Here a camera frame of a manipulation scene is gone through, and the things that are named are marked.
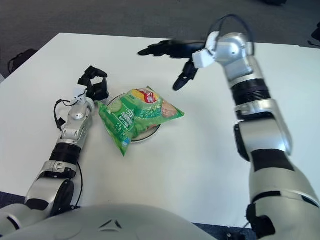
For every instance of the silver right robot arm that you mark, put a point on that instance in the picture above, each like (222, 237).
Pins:
(237, 50)

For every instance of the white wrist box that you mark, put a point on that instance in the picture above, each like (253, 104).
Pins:
(80, 90)
(202, 58)

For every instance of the black office chair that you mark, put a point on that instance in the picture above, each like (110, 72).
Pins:
(315, 33)

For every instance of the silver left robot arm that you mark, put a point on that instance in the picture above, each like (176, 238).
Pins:
(78, 115)

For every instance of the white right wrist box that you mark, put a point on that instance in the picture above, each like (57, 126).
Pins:
(202, 58)

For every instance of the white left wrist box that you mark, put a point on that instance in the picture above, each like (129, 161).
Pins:
(80, 90)

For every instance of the green potato chips bag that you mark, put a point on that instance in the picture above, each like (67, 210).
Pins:
(125, 115)

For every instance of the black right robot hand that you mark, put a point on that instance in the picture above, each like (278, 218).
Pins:
(180, 48)

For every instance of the white plate with black rim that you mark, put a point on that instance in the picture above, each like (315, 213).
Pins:
(147, 135)

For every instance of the grey robot torso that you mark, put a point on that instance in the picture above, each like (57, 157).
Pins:
(112, 225)

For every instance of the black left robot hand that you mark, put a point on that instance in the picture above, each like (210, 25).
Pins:
(100, 91)

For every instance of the black backpack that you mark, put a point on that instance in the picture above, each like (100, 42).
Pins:
(22, 57)

